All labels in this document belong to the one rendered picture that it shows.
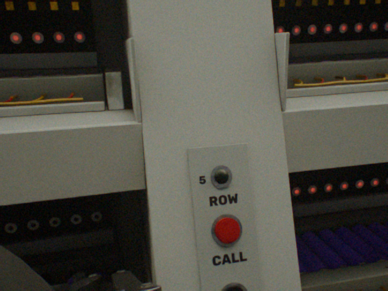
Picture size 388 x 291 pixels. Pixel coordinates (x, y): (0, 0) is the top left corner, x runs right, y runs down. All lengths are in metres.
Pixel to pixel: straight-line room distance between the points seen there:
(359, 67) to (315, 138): 0.12
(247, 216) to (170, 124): 0.08
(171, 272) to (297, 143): 0.12
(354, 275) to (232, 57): 0.23
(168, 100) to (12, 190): 0.11
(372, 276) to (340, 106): 0.17
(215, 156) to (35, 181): 0.11
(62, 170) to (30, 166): 0.02
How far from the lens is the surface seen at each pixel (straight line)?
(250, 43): 0.25
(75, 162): 0.23
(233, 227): 0.23
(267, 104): 0.24
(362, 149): 0.29
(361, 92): 0.34
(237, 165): 0.23
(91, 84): 0.30
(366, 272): 0.37
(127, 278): 0.21
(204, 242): 0.23
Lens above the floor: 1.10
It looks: 1 degrees up
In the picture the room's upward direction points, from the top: 6 degrees counter-clockwise
